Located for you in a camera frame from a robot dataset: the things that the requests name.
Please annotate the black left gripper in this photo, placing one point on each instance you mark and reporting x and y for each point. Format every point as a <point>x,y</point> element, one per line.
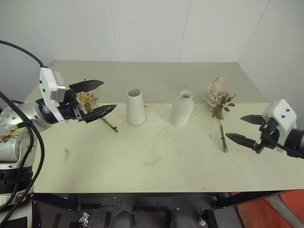
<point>71,109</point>

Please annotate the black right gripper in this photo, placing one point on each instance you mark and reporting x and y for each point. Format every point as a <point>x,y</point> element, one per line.
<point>268,130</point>

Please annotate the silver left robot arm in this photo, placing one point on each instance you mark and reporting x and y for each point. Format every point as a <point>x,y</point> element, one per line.
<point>26,111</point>

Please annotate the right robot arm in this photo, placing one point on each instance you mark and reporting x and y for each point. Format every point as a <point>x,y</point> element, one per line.
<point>297,139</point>

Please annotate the white tapered vase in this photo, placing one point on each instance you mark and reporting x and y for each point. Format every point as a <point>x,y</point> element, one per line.
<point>135,107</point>

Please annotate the white bottle-shaped vase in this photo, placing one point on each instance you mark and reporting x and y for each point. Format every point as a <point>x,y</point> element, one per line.
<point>181,109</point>

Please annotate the yellow dried flower bunch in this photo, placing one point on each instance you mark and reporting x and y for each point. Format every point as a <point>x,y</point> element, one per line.
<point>89,101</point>

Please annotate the pink and white flower bouquet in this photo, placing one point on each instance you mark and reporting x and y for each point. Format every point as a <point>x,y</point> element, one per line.
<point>217,99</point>

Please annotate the orange floor mat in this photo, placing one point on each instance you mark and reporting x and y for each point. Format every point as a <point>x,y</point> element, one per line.
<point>259,213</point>

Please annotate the dark rounded shape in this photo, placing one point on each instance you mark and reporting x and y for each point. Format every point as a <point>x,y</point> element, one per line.
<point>121,219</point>

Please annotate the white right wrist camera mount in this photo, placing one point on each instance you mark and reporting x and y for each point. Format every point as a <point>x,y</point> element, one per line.
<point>283,118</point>

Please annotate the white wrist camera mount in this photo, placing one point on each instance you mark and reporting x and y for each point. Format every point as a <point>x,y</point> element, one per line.
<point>47,80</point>
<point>283,118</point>

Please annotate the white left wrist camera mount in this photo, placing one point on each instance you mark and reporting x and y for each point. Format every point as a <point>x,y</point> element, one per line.
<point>47,80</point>

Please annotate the black table frame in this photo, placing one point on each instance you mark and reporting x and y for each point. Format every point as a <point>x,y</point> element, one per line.
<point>147,195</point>

